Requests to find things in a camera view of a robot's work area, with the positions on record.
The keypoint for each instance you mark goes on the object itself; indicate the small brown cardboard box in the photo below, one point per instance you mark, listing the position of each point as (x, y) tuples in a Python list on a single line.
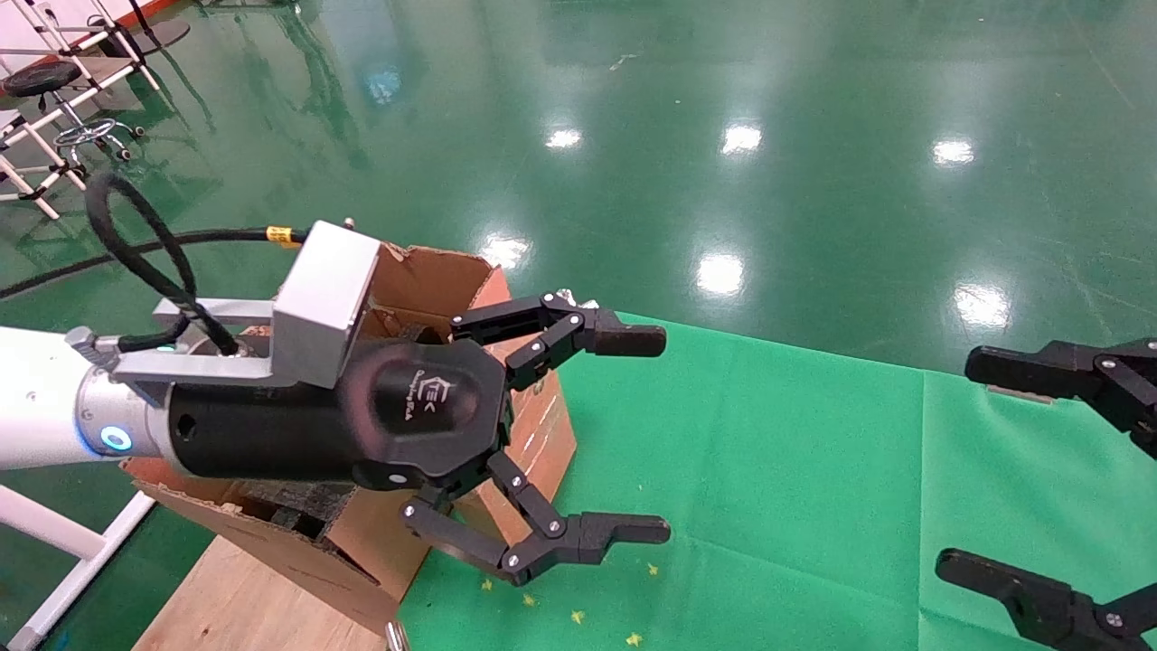
[(547, 434)]

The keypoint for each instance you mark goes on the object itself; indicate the green cloth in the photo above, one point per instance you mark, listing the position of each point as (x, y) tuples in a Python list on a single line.
[(768, 470)]

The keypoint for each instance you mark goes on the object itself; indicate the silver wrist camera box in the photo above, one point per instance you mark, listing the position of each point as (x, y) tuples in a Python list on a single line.
[(325, 289)]

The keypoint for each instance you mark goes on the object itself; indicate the white pipe table leg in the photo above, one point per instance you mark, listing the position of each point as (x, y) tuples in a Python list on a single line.
[(45, 526)]

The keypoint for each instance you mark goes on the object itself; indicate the black round stand base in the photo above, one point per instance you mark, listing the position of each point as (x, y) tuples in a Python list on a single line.
[(163, 36)]

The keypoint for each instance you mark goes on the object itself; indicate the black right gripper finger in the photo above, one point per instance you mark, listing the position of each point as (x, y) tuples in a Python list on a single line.
[(1030, 601), (1021, 369)]

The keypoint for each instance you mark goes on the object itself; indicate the beige tape strip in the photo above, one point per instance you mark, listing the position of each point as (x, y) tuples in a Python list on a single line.
[(1017, 394)]

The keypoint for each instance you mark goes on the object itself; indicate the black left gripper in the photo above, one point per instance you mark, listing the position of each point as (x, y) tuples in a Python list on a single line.
[(271, 429)]

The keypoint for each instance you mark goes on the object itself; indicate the white pipe rack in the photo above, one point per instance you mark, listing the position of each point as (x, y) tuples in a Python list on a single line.
[(108, 80)]

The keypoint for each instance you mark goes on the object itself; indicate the silver metal clip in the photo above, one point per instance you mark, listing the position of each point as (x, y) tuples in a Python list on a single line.
[(395, 637), (567, 296)]

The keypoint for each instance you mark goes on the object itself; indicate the large open cardboard carton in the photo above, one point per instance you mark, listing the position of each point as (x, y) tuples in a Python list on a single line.
[(425, 280)]

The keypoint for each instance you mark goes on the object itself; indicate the black round stool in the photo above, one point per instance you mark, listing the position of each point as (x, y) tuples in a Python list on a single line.
[(41, 79)]

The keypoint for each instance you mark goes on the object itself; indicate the black foam insert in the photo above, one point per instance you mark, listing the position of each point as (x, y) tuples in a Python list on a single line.
[(416, 330), (298, 502)]

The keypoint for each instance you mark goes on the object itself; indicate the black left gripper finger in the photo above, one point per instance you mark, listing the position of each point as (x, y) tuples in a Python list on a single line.
[(633, 340), (578, 538)]

